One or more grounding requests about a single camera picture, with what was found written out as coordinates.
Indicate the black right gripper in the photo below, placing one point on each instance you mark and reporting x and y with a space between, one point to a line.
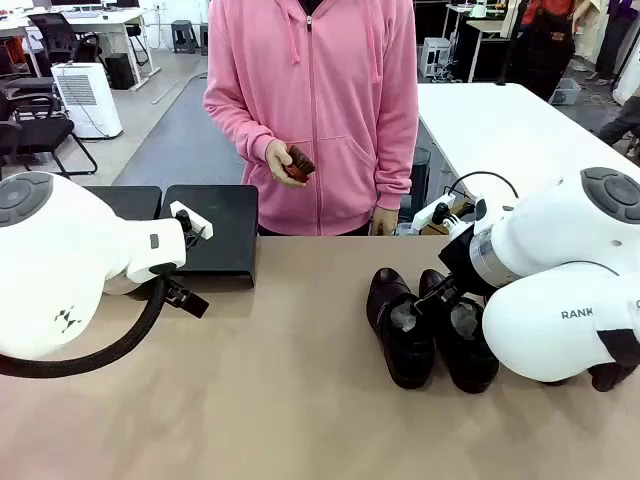
465 265

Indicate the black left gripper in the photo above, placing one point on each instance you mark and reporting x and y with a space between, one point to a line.
187 297

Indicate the brown shoe brush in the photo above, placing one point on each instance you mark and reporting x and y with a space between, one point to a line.
302 165

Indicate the person left forearm pink sleeve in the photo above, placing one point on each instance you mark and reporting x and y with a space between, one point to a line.
397 165

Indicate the person right forearm pink sleeve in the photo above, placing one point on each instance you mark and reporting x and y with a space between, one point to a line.
235 135

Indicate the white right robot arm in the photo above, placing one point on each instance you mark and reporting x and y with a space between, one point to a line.
540 320

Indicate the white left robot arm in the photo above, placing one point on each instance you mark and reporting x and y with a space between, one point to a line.
60 260

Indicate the black shoe stand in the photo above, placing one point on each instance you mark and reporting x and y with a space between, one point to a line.
215 245

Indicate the person left hand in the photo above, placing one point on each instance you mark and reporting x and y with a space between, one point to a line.
384 221

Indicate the person right hand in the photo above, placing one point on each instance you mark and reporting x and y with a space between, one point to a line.
276 157

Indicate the black cylindrical bin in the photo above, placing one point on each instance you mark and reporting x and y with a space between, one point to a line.
421 172

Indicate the large white table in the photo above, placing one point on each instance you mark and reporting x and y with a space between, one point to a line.
500 130

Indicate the pink hoodie torso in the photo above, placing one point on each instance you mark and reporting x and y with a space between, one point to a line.
325 125

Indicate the white air purifier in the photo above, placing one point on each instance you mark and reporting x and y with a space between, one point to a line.
87 100

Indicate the black computer tower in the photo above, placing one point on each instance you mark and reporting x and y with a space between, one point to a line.
120 70

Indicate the white computer case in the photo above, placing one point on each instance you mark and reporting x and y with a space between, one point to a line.
436 57

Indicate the grey plastic bin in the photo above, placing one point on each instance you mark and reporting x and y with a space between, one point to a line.
565 92

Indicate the crouching person in grey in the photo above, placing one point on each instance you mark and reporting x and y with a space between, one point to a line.
620 122

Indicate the grey stool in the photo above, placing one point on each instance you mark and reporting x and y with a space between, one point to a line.
184 32

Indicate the person in black apron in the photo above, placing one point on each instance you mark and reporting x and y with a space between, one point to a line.
550 45

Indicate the white office desk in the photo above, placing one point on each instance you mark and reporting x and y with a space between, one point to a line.
115 20

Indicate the black mesh office chair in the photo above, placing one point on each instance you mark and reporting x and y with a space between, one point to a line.
55 35

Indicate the standing person in dark clothes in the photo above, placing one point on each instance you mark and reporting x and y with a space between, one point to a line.
617 35

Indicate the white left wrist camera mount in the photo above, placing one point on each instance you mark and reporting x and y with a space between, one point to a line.
201 226

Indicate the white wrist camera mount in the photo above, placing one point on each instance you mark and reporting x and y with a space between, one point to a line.
201 226
424 216

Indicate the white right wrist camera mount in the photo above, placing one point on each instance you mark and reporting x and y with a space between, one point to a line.
424 216

